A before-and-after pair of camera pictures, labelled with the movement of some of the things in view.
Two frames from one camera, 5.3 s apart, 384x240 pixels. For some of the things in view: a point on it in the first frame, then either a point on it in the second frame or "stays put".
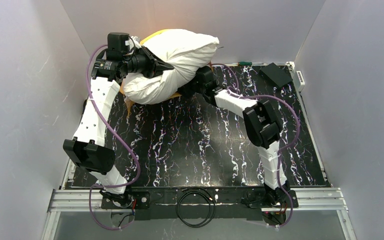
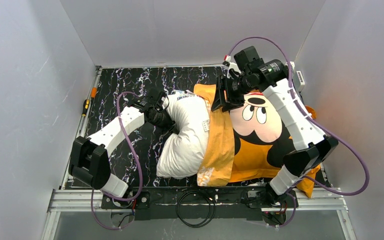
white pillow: [190, 53] → [184, 154]
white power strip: [300, 82] stays put
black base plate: [199, 204] stays put
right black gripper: [188, 89] → [227, 91]
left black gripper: [148, 62] → [165, 120]
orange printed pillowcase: [128, 103] → [246, 143]
